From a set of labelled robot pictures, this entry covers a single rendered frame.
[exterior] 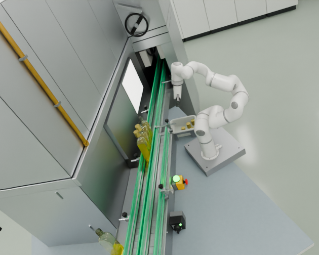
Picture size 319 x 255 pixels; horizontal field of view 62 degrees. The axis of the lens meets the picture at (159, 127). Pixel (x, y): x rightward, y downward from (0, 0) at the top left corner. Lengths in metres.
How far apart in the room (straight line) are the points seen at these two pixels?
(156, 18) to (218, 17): 3.05
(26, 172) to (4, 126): 0.30
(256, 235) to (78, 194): 0.97
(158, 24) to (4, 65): 1.62
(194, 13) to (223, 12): 0.53
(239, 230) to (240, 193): 0.24
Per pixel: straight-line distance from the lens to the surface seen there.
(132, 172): 1.94
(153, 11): 2.51
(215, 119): 1.63
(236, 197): 1.75
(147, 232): 1.58
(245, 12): 5.51
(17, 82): 1.22
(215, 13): 5.44
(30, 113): 1.23
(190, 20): 5.45
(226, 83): 1.55
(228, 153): 1.90
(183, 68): 1.62
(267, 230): 1.64
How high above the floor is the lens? 2.21
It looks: 38 degrees down
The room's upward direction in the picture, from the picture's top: 25 degrees counter-clockwise
